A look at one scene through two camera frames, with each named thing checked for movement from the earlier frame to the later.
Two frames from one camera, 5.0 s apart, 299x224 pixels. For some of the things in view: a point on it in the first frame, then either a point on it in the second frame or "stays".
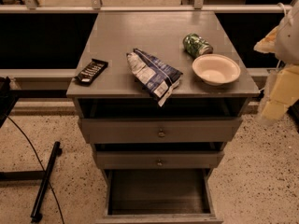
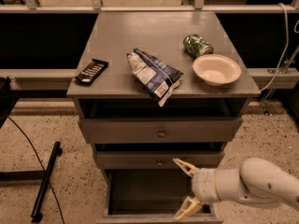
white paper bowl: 216,69 stays
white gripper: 289,42 → 204,185
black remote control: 92,71 stays
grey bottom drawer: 159,196 stays
